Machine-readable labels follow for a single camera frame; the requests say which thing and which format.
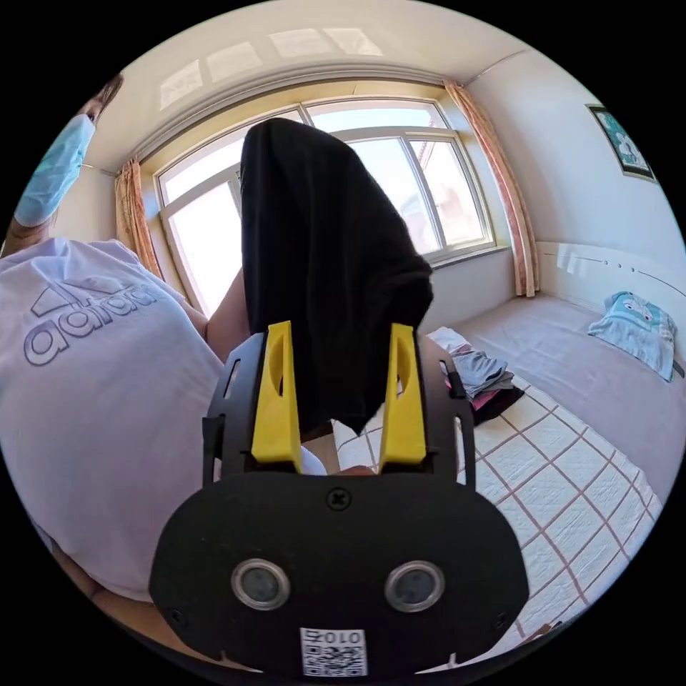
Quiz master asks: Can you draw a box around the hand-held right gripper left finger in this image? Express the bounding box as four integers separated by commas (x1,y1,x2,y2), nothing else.
252,320,304,474

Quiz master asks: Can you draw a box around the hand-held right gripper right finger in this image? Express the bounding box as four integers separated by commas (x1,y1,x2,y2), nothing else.
378,322,428,474

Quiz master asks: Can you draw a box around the black long sleeve shirt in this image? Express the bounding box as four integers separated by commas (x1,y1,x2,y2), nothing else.
239,117,434,436

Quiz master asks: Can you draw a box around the pile of clothes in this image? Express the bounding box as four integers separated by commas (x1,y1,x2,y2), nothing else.
427,327,525,427

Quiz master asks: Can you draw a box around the bed with checked quilt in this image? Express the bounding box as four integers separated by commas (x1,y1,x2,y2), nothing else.
299,241,686,652

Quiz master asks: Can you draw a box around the person's body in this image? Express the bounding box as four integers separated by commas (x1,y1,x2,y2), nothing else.
0,73,376,665

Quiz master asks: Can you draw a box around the window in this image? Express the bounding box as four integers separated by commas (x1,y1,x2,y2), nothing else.
152,97,497,318

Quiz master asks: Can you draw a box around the orange patterned curtain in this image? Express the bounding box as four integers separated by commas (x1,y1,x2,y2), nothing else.
114,156,164,281
443,80,540,299

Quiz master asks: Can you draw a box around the light blue printed garment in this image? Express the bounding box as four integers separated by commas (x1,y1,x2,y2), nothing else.
587,291,678,382

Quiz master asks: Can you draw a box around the framed flower picture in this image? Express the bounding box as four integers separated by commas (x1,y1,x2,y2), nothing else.
587,104,659,184

